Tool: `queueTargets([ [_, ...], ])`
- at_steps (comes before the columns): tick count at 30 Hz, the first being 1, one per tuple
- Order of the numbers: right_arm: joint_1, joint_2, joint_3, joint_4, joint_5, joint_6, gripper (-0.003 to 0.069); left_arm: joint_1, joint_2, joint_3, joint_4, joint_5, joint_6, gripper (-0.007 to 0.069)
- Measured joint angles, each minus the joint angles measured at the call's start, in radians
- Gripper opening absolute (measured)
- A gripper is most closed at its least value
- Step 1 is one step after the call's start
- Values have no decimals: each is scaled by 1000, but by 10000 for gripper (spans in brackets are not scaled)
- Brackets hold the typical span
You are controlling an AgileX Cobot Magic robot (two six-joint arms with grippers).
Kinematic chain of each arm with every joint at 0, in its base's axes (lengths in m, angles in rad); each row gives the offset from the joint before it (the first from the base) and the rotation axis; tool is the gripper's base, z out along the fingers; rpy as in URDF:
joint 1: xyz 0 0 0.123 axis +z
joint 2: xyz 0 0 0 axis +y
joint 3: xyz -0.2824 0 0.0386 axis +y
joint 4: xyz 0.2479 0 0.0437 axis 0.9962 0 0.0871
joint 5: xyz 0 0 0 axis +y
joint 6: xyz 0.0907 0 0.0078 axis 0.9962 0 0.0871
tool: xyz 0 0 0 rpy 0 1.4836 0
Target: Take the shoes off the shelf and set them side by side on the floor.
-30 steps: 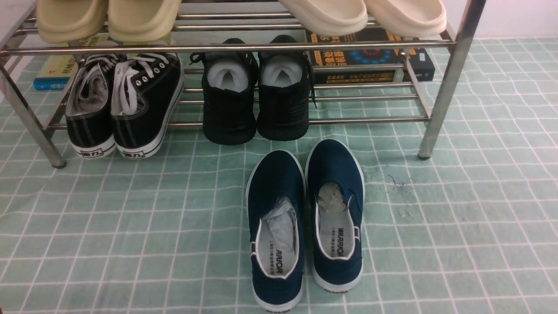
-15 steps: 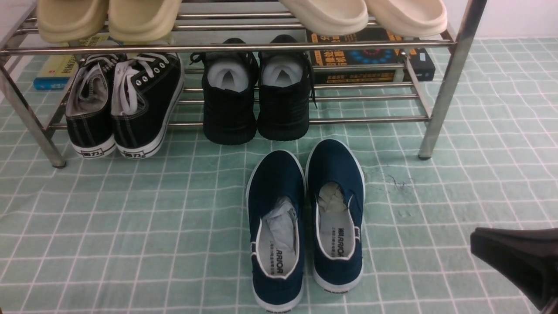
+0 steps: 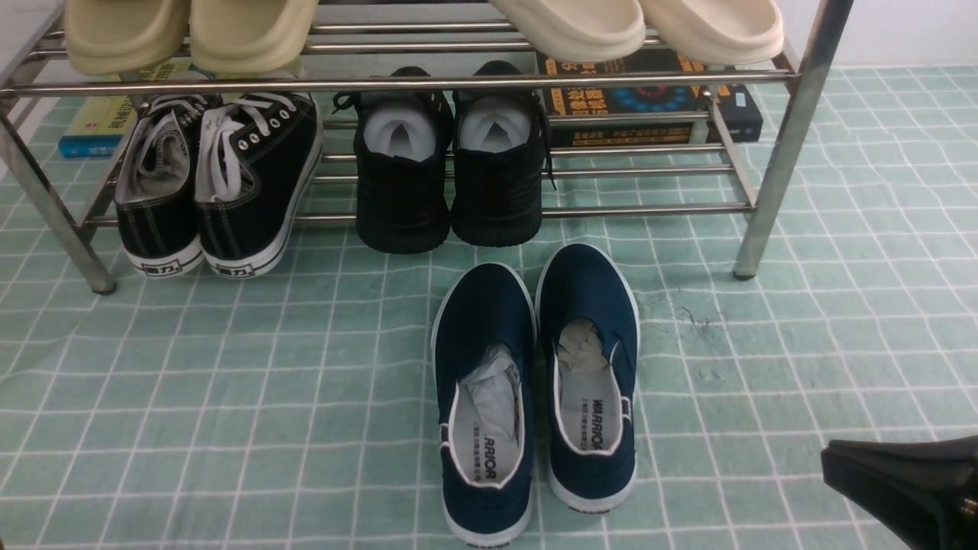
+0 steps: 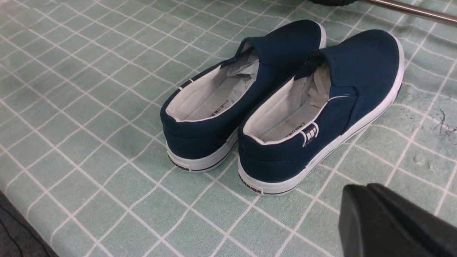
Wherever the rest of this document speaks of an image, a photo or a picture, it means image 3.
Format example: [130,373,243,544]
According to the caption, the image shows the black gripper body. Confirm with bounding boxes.
[821,435,977,549]

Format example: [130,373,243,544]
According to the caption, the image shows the navy slip-on shoe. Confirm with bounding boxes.
[431,264,536,549]
[535,243,640,514]

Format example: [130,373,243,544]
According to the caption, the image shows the metal shoe rack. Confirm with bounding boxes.
[2,1,853,296]

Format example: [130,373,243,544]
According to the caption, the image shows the black orange book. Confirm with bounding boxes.
[535,50,765,148]

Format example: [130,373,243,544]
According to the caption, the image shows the cream slipper right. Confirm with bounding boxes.
[640,1,785,66]

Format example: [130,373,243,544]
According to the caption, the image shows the cream slipper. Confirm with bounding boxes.
[490,1,647,63]
[640,1,785,66]

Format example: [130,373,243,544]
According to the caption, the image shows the black mesh shoe right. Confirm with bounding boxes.
[451,89,553,248]

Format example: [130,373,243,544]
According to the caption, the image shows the black mesh shoe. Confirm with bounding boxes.
[451,89,553,248]
[333,89,455,255]

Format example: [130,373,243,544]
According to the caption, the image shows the cream slipper left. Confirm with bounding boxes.
[490,1,647,63]

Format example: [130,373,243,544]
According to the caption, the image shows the black mesh shoe left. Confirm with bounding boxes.
[333,89,455,255]

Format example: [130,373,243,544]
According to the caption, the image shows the green checkered floor cloth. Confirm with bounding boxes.
[1,66,976,549]

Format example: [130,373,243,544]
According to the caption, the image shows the black canvas sneaker right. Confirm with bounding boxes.
[193,92,322,280]

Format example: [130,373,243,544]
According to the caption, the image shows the black canvas sneaker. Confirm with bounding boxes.
[193,92,322,280]
[113,94,222,279]

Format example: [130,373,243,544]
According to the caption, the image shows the black canvas sneaker left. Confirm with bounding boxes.
[113,94,222,279]

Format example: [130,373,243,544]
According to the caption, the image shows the yellow slipper right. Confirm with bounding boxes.
[189,1,319,74]

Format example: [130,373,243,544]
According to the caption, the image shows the yellow slipper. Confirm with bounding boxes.
[189,1,319,74]
[63,1,191,76]

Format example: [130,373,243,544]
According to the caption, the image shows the yellow blue book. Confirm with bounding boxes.
[58,59,196,159]

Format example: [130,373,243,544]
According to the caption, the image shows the yellow slipper left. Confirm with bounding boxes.
[63,1,191,76]

